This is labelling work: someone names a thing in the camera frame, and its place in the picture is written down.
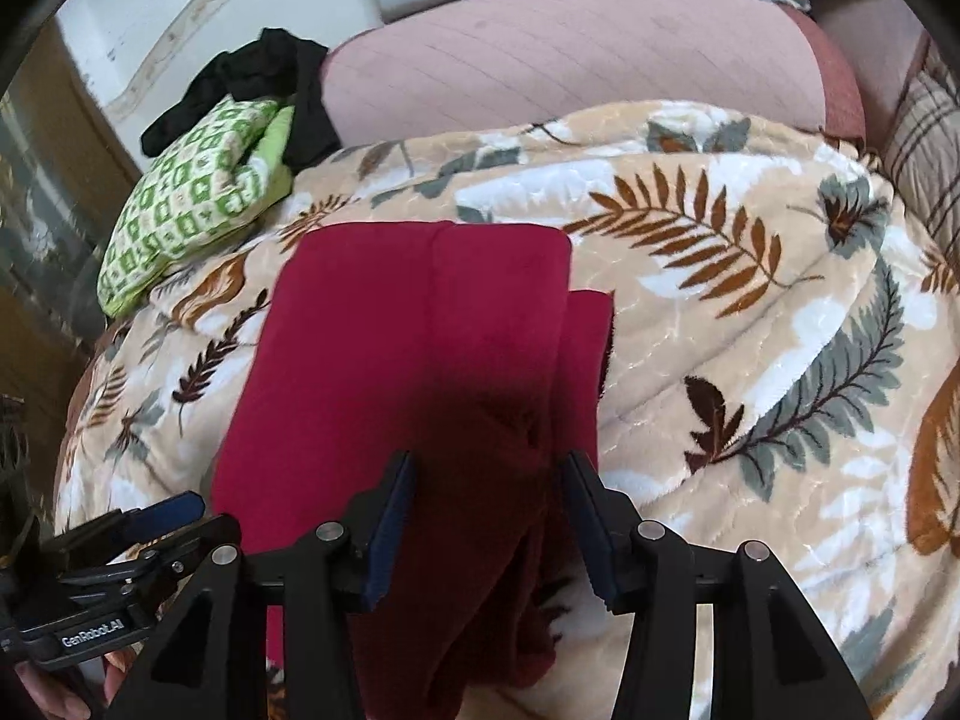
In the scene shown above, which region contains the pink quilted bed sheet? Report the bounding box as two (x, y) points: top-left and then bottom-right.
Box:
(319, 0), (867, 147)

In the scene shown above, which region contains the glass cabinet door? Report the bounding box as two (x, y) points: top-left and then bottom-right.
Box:
(0, 90), (117, 338)

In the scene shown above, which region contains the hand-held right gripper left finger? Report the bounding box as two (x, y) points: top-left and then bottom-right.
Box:
(105, 451), (417, 720)

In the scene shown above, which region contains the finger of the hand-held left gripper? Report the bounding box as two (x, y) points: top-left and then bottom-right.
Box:
(49, 491), (207, 552)
(56, 514), (242, 602)

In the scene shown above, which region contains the white headboard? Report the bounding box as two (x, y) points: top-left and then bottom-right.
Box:
(56, 0), (383, 175)

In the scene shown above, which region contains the plaid pillow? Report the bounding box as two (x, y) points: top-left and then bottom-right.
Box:
(881, 45), (960, 256)

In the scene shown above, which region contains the black cloth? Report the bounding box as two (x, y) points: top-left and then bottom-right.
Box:
(141, 28), (342, 170)

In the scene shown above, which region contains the green patterned pillow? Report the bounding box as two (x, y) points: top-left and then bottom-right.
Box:
(97, 95), (295, 318)

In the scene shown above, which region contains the person's left hand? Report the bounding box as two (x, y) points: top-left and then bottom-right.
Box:
(15, 649), (134, 720)

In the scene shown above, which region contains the red garment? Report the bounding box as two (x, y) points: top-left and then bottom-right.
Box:
(210, 221), (616, 720)

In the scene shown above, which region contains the leaf print fleece blanket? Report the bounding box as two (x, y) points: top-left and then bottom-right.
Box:
(52, 101), (960, 720)

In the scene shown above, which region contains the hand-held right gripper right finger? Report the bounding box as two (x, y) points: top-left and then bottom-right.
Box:
(556, 451), (875, 720)

